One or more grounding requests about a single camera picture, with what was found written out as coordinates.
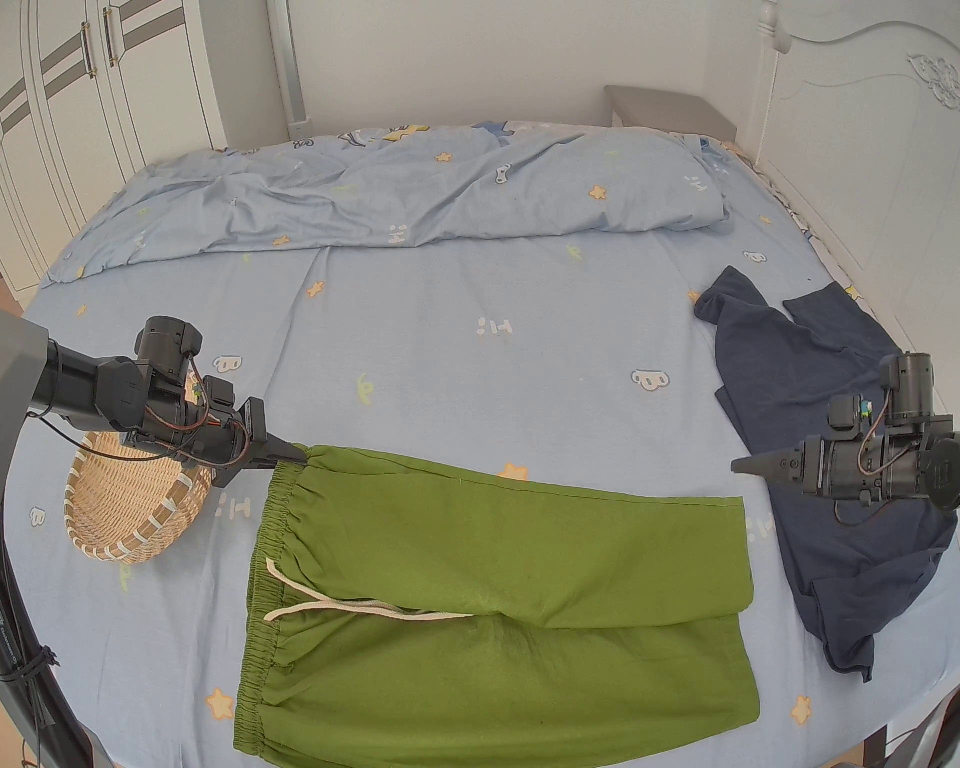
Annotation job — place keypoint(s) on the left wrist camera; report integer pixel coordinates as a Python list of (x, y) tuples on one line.
[(219, 394)]

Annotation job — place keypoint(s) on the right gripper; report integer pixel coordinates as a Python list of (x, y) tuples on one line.
[(855, 469)]

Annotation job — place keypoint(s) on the round woven basket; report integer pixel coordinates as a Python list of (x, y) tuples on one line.
[(120, 502)]

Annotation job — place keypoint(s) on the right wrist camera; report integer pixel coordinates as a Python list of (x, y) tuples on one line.
[(844, 416)]

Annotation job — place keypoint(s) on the dark blue T-shirt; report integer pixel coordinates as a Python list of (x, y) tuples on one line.
[(780, 360)]

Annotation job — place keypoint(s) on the pale blue quilt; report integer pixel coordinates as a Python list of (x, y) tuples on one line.
[(420, 195)]

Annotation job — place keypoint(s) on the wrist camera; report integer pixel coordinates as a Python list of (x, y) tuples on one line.
[(844, 416), (219, 394)]

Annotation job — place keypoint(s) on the green shorts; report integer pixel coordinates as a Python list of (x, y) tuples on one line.
[(487, 637)]

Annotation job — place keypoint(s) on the bed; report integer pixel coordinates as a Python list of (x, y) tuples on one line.
[(480, 360)]

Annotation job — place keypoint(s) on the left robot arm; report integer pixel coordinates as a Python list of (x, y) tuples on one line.
[(97, 382)]

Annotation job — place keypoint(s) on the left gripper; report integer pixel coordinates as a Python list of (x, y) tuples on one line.
[(232, 442)]

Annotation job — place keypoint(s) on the white wardrobe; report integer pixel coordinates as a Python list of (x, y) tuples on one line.
[(112, 112)]

